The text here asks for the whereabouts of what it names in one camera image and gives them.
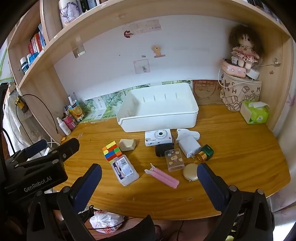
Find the yellow fruit-print pouch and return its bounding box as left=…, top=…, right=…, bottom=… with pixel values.
left=69, top=103, right=84, bottom=121

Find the yellow tag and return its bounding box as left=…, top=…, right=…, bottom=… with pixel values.
left=15, top=97, right=26, bottom=110

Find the white round device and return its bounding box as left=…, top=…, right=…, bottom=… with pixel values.
left=245, top=68, right=260, bottom=80

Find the white cable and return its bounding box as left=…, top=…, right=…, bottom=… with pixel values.
left=218, top=67, right=254, bottom=89

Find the printed canvas bag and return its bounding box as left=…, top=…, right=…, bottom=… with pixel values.
left=220, top=72, right=262, bottom=112

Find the white spray bottle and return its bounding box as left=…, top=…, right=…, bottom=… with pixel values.
left=57, top=117, right=71, bottom=136

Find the white whale-shaped holder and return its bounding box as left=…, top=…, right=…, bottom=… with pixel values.
left=176, top=128, right=200, bottom=143

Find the white carton box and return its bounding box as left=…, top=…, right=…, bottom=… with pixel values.
left=92, top=97, right=107, bottom=118

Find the black cable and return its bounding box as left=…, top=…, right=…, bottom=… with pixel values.
left=16, top=94, right=59, bottom=134

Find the dark cloth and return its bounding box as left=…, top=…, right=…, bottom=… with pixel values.
left=109, top=214, right=162, bottom=241

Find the pink square wall sticker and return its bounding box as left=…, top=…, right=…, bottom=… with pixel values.
left=134, top=59, right=150, bottom=75

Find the leaf-print board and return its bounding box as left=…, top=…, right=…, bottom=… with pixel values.
left=80, top=80, right=193, bottom=122

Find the white pen-shaped tube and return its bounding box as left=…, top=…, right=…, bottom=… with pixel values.
left=68, top=93, right=78, bottom=108

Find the floral printed box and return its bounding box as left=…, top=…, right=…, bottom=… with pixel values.
left=58, top=0, right=80, bottom=27

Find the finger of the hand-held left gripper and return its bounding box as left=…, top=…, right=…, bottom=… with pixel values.
left=6, top=139, right=48, bottom=163
left=15, top=138, right=80, bottom=169

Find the brown printed cardboard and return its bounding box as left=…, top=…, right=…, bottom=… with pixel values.
left=192, top=79, right=223, bottom=106

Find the frizzy-haired plush doll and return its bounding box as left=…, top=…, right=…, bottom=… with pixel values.
left=228, top=24, right=264, bottom=69

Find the gold round compact mirror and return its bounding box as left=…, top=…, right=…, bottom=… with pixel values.
left=183, top=163, right=199, bottom=182

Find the white red-print plastic bag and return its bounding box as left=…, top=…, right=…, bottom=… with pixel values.
left=89, top=210, right=125, bottom=233

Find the pink hair clip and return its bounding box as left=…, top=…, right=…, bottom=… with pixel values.
left=144, top=163, right=180, bottom=189

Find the pink strip wall sticker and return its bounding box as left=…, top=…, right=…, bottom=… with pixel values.
left=136, top=20, right=161, bottom=33

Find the beige stone-shaped block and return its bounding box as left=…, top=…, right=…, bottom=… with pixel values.
left=119, top=138, right=136, bottom=152

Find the blue white-cap bottle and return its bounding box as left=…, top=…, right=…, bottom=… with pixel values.
left=26, top=53, right=38, bottom=65
left=20, top=57, right=29, bottom=74

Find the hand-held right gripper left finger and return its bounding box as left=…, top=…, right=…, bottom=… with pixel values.
left=26, top=163, right=102, bottom=241

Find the pink oval case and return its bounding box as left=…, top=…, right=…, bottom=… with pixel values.
left=221, top=59, right=247, bottom=78

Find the pink printed can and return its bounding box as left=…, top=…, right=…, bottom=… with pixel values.
left=62, top=115, right=78, bottom=130

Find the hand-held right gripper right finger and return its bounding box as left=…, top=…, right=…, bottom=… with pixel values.
left=196, top=163, right=275, bottom=241

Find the green bottle with gold cap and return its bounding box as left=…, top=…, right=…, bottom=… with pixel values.
left=196, top=144, right=214, bottom=162

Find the black power adapter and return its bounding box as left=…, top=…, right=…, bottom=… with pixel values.
left=155, top=144, right=174, bottom=158

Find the small side-panel hook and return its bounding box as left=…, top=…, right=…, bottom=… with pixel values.
left=261, top=58, right=281, bottom=67

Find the clear cheese-print case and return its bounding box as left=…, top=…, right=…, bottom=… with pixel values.
left=165, top=148, right=185, bottom=172

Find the white power adapter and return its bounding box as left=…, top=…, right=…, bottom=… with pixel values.
left=179, top=137, right=201, bottom=159

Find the clear labelled plastic box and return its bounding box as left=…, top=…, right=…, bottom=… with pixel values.
left=110, top=155, right=139, bottom=186

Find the white plastic storage bin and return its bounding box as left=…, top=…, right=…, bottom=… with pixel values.
left=116, top=83, right=199, bottom=133

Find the row of dark books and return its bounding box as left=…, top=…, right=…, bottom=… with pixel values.
left=77, top=0, right=109, bottom=12

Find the white compact camera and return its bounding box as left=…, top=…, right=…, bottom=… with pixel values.
left=145, top=128, right=173, bottom=147

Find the multicoloured puzzle cube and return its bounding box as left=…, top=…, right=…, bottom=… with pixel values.
left=102, top=141, right=122, bottom=162

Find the yellow bear wall clip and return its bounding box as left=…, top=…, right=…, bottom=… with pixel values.
left=151, top=45, right=166, bottom=58

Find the green tissue pack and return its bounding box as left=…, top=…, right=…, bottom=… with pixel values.
left=240, top=101, right=270, bottom=125

